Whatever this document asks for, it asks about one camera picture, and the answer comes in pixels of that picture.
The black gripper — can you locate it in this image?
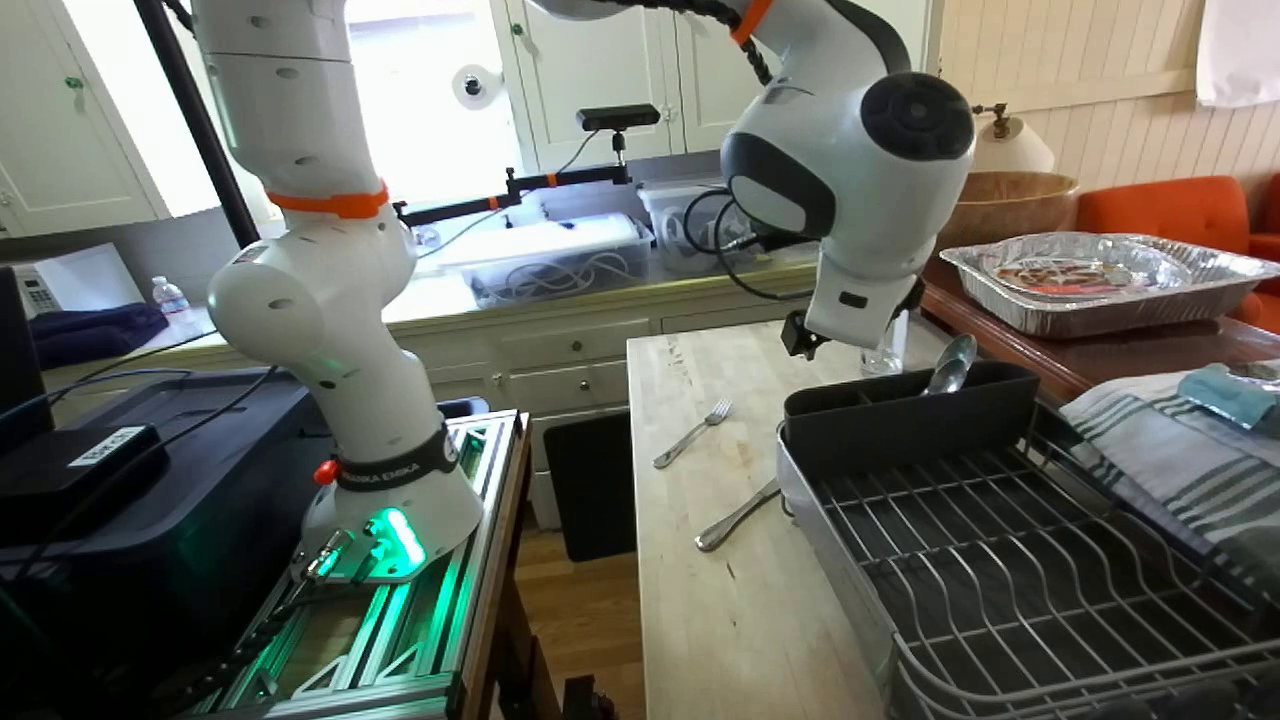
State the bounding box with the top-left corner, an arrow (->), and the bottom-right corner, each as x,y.
777,308 -> 833,363

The silver spoon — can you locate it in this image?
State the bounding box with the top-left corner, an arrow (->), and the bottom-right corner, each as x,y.
922,333 -> 985,400

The white counter cabinet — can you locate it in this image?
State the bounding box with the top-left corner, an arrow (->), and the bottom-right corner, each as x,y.
384,263 -> 823,531

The black cutlery holder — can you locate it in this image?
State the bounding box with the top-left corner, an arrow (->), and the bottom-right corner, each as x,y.
777,361 -> 1044,490

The silver fork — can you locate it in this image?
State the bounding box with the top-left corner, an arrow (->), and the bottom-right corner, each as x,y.
650,400 -> 736,473

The silver table knife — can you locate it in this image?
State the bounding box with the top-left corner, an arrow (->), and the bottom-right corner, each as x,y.
692,478 -> 783,555

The large wooden bowl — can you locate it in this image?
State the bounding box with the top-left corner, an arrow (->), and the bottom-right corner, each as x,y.
937,169 -> 1083,251

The clear plastic bin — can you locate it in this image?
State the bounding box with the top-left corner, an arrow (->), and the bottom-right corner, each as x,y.
458,212 -> 658,304

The beige domed lamp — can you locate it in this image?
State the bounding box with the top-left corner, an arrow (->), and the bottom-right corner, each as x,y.
970,100 -> 1061,175

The aluminium foil tray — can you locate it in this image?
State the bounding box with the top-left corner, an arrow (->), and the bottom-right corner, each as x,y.
937,230 -> 1280,339

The brown wooden table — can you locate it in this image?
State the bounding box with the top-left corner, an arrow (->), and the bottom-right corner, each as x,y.
915,256 -> 1280,404

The orange armchair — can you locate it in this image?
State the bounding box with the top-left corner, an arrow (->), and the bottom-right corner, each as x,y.
1072,171 -> 1280,337

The striped grey dish towel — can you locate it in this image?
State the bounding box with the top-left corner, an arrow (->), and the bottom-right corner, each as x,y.
1056,361 -> 1280,565

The white paper towel roll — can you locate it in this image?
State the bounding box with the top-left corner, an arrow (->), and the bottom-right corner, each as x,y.
448,62 -> 510,111

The white hanging cloth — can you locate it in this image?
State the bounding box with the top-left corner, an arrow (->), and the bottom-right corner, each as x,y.
1192,0 -> 1280,111

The small clear water bottle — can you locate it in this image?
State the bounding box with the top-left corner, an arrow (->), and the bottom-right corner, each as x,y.
149,272 -> 194,324

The black tripod pole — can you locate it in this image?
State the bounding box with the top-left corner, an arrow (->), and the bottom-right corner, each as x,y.
132,0 -> 266,251

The black control box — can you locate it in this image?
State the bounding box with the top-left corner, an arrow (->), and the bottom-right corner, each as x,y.
0,373 -> 338,675

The dark blue cloth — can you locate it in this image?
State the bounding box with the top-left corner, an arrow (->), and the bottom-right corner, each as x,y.
28,301 -> 176,373

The black power brick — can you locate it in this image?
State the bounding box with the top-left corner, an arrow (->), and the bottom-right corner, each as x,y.
0,421 -> 176,545

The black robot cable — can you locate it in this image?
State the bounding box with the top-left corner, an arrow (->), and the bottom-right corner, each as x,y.
679,181 -> 819,304

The black stereo camera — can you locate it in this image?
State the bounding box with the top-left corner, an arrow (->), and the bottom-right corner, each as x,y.
576,100 -> 665,166

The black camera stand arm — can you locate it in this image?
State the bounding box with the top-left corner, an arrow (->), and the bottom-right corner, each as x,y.
391,156 -> 640,234

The steel wire dishrack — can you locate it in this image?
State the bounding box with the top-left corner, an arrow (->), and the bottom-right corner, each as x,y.
773,361 -> 1280,720

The aluminium frame robot cart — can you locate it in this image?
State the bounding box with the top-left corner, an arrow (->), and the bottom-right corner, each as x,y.
196,404 -> 537,720

